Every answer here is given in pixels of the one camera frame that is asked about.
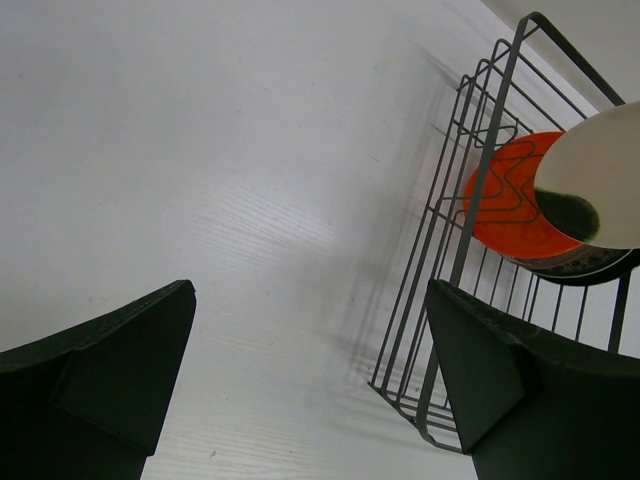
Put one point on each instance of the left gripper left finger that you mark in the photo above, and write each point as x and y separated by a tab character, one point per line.
89	402

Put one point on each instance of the orange plate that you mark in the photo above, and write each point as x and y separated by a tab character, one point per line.
508	220

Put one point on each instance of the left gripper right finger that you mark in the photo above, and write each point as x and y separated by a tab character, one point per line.
529	403

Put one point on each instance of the blue floral plate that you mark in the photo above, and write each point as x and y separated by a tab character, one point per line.
555	260

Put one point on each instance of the grey wire dish rack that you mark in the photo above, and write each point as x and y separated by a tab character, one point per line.
532	82

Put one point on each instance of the cream plate with black spot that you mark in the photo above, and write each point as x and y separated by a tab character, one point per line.
587	183

